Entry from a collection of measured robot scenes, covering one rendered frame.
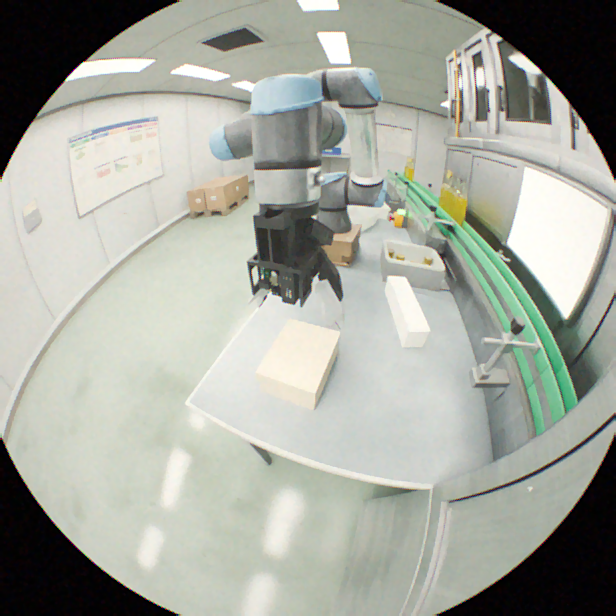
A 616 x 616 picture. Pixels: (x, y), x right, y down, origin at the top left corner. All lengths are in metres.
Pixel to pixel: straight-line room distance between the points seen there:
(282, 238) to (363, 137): 0.53
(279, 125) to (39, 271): 3.12
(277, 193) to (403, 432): 0.46
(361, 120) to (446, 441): 0.82
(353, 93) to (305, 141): 0.46
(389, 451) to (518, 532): 0.32
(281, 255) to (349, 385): 0.34
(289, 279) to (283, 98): 0.20
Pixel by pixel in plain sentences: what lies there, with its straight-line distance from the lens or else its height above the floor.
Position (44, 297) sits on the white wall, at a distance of 3.26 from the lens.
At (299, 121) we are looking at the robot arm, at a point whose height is 1.22.
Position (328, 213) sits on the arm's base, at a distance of 0.89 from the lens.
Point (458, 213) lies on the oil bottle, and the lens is 1.07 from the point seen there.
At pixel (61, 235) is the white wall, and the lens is 3.31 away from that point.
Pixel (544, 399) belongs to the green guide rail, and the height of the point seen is 0.93.
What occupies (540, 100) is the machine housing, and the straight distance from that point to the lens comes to 1.01.
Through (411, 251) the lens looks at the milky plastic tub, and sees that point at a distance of 0.96.
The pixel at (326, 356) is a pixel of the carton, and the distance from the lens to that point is 0.46.
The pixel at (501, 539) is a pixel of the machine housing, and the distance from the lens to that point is 0.35.
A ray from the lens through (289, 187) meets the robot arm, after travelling 0.24.
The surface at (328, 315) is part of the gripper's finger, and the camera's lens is 0.32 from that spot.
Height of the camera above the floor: 1.19
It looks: 41 degrees down
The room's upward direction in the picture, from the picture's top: straight up
